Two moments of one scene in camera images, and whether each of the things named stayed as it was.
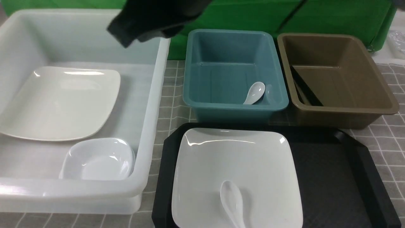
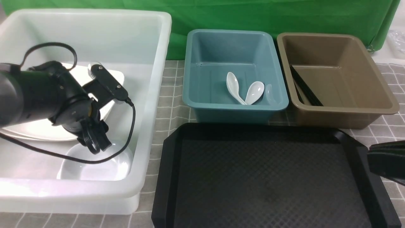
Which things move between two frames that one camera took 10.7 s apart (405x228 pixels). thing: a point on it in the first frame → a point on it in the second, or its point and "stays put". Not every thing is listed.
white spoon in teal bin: x=256 y=93 stays put
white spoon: x=231 y=197 → x=233 y=85
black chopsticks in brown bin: x=308 y=97 stays put
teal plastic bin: x=221 y=67 stays put
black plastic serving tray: x=339 y=187 stays put
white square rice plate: x=261 y=161 → x=46 y=129
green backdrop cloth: x=371 y=20 stays put
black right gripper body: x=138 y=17 → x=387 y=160
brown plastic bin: x=339 y=71 stays put
